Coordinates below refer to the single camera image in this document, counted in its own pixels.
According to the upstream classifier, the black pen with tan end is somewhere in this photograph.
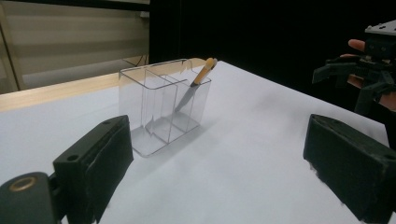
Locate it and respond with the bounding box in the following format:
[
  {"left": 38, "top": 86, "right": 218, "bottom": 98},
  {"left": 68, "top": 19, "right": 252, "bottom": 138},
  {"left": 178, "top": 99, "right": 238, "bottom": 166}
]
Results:
[{"left": 174, "top": 57, "right": 219, "bottom": 113}]

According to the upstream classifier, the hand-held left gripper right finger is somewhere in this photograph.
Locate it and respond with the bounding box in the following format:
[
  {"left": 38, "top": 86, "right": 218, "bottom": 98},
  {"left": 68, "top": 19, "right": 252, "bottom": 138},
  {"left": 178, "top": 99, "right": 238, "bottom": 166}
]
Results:
[{"left": 303, "top": 113, "right": 396, "bottom": 224}]

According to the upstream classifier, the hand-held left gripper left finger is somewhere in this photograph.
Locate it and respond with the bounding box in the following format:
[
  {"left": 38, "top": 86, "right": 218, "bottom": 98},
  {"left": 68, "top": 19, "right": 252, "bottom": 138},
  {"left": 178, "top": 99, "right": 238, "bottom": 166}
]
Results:
[{"left": 52, "top": 115, "right": 134, "bottom": 224}]

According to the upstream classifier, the clear acrylic pen holder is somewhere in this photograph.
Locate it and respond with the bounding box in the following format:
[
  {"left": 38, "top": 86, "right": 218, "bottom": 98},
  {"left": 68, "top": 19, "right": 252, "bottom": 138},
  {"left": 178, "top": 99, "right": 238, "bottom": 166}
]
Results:
[{"left": 118, "top": 58, "right": 213, "bottom": 158}]

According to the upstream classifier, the black curtain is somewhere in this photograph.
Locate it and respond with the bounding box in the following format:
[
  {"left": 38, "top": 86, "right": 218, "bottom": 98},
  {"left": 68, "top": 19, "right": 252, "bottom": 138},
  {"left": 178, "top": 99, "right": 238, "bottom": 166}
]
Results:
[{"left": 148, "top": 0, "right": 396, "bottom": 147}]

